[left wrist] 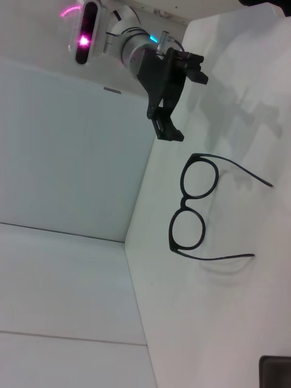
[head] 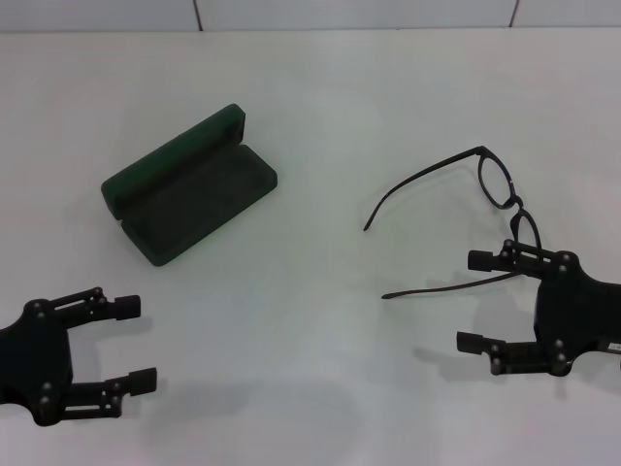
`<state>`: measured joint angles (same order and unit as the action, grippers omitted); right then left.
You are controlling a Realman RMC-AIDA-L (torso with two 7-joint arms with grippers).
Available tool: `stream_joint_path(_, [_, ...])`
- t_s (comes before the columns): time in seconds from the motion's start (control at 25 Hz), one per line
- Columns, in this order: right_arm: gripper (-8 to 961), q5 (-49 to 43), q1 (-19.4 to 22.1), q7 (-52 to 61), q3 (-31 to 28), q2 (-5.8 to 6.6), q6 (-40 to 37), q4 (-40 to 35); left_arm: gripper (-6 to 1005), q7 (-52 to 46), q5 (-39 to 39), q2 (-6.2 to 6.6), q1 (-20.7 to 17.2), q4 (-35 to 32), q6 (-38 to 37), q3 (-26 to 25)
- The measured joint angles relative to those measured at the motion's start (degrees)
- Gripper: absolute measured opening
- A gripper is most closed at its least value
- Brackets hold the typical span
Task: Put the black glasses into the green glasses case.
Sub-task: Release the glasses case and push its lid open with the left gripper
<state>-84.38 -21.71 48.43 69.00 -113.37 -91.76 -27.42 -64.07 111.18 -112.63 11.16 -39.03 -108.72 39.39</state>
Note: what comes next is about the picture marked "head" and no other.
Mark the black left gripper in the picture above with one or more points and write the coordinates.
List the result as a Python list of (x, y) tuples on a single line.
[(39, 359)]

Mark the black glasses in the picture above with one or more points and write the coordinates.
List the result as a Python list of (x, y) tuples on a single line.
[(517, 200)]

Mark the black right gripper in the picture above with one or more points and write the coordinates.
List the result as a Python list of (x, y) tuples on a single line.
[(577, 315)]

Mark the green glasses case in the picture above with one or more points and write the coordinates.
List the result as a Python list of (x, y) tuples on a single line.
[(194, 194)]

